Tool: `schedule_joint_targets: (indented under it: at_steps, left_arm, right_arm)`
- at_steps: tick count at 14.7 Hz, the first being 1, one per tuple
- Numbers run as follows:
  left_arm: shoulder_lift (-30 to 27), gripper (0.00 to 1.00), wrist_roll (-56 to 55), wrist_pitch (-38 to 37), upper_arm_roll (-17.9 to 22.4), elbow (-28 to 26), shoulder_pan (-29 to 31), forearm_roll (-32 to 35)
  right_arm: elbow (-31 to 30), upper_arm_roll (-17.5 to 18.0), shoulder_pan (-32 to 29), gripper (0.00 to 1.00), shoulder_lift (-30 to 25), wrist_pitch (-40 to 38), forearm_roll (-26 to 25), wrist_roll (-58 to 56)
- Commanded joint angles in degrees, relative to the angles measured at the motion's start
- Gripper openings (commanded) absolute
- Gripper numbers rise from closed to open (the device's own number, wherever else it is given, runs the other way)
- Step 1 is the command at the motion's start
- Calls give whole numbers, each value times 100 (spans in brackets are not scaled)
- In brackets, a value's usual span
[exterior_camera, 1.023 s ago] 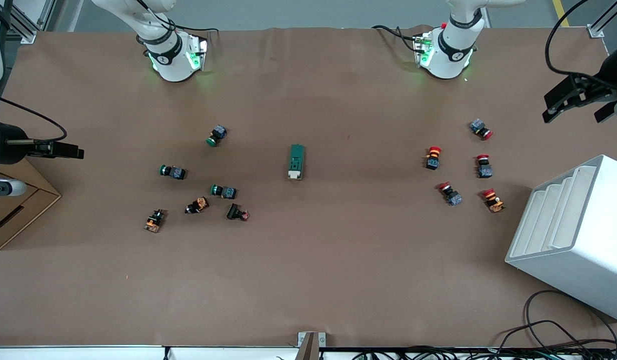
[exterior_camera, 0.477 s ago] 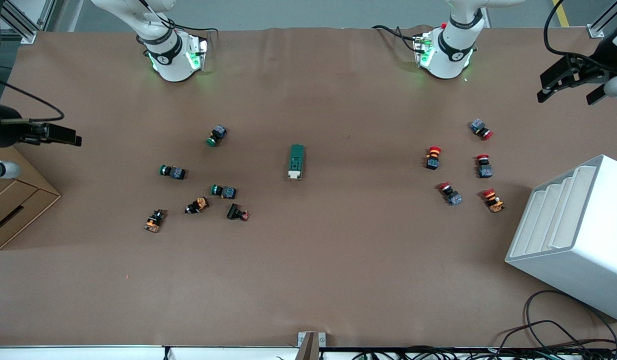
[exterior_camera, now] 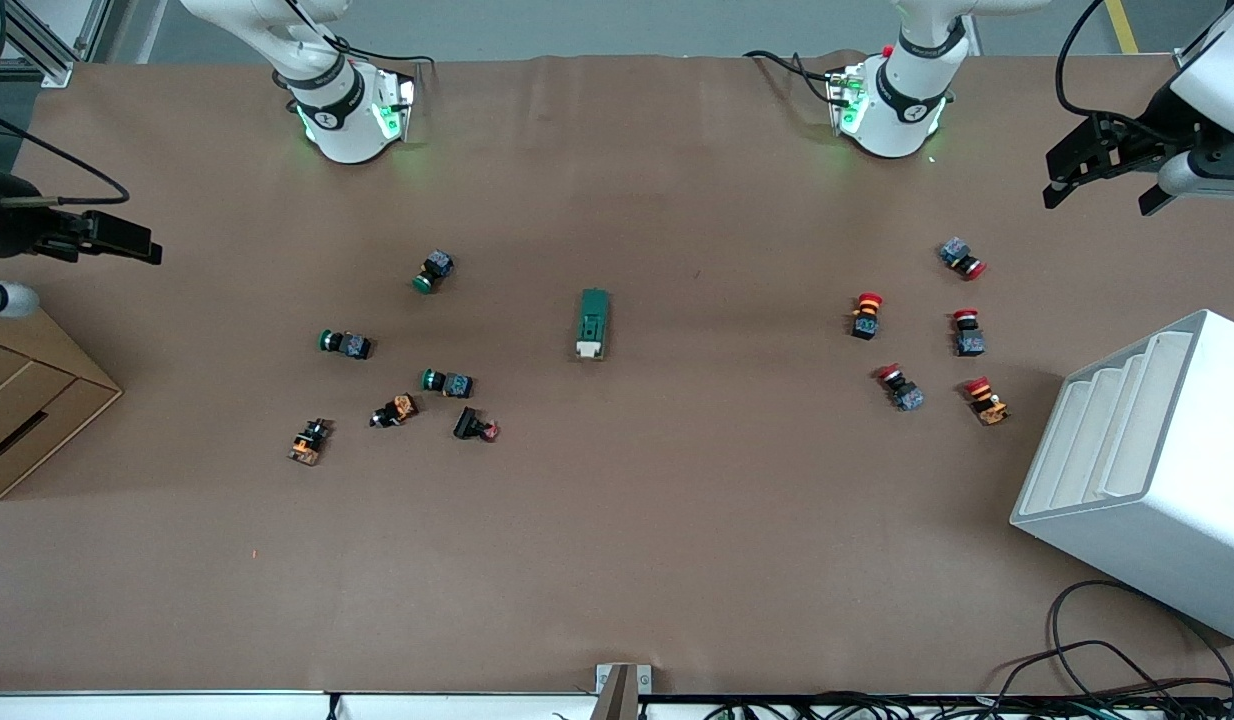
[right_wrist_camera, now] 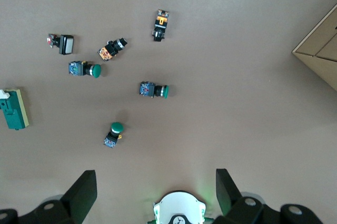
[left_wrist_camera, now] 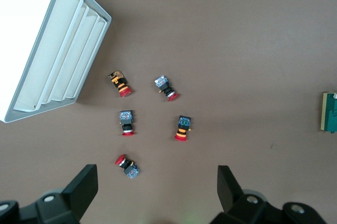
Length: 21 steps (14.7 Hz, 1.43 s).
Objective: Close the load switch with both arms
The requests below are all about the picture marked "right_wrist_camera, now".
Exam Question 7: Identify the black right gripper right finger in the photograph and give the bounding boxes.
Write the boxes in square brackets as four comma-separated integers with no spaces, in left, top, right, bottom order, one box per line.
[210,168,325,224]

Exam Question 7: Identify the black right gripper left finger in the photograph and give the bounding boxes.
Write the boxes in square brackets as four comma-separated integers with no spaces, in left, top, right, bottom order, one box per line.
[0,170,98,224]

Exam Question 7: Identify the green mushroom push button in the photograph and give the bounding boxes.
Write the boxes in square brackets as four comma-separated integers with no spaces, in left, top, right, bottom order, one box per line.
[68,60,102,79]
[103,121,125,149]
[139,81,170,99]

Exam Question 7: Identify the square black pushbutton red terminals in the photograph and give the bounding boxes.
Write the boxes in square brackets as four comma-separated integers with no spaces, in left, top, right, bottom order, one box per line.
[47,33,75,56]

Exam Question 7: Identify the brown cardboard box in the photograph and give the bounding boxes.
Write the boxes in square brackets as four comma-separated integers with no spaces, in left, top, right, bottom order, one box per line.
[291,4,337,93]

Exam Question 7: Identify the black knob switch orange base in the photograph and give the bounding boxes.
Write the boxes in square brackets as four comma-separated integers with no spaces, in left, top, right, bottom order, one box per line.
[97,37,128,63]

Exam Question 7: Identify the black switch orange contact block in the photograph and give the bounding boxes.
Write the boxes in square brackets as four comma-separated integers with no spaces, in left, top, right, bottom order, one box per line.
[152,9,171,42]

